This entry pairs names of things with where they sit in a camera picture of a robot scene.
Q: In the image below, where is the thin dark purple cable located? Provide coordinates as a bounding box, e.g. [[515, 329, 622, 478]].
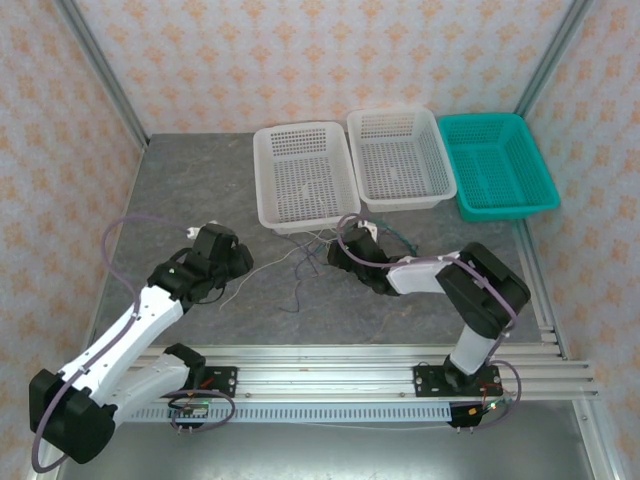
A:
[[305, 240, 332, 279], [281, 242, 307, 314]]

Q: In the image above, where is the thin green cable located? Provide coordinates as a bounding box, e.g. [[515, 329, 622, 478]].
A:
[[374, 218, 420, 254]]

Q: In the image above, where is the wide white plastic basket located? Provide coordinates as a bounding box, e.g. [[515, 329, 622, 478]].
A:
[[252, 122, 363, 238]]

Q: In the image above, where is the tall white plastic basket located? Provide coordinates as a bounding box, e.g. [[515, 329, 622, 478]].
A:
[[346, 105, 458, 214]]

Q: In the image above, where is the teal plastic basket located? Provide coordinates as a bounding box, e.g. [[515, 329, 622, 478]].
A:
[[438, 113, 562, 223]]

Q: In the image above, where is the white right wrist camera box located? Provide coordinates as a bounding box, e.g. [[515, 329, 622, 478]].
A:
[[349, 219, 380, 242]]

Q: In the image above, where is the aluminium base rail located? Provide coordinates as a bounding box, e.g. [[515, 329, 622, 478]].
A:
[[114, 343, 600, 402]]

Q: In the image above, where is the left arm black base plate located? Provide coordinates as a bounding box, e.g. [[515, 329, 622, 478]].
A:
[[184, 366, 239, 399]]

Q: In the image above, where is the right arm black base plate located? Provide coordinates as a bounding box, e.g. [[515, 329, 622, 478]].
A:
[[413, 363, 501, 399]]

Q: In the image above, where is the white slotted cable duct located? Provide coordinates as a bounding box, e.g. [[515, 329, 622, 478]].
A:
[[122, 402, 454, 425]]

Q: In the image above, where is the aluminium frame post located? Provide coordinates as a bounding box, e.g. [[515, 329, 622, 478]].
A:
[[572, 399, 626, 480], [52, 0, 150, 149], [514, 0, 596, 119]]

